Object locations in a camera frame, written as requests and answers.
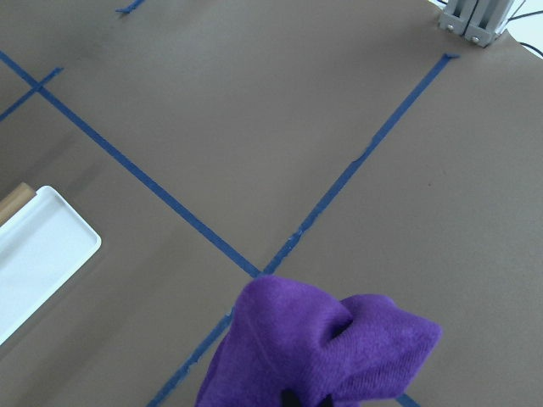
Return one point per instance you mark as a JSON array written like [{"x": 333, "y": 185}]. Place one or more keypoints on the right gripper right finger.
[{"x": 326, "y": 402}]

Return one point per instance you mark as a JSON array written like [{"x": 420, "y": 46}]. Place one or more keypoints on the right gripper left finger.
[{"x": 289, "y": 399}]

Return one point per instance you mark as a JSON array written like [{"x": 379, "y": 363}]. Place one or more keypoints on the near wooden rack rod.
[{"x": 15, "y": 201}]

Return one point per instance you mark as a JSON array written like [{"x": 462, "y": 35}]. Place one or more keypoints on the aluminium frame post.
[{"x": 480, "y": 22}]

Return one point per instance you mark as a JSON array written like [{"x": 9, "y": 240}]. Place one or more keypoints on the purple towel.
[{"x": 288, "y": 335}]

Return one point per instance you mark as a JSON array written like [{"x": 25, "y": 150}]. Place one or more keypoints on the white towel rack base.
[{"x": 42, "y": 246}]

